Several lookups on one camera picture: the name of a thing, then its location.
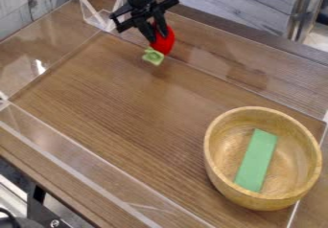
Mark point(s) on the green rectangular block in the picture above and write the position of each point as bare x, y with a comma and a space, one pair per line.
256, 161

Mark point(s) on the metal stand in background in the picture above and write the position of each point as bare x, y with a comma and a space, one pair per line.
301, 19

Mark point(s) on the black table leg clamp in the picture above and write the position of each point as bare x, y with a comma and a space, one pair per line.
39, 216

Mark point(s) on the clear acrylic tray wall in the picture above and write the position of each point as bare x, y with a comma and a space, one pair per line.
110, 197

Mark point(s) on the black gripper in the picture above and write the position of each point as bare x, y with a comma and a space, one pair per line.
139, 13

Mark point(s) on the red plush strawberry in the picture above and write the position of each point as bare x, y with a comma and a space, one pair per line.
161, 47

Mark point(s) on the wooden bowl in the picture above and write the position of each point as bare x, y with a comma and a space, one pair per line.
296, 162

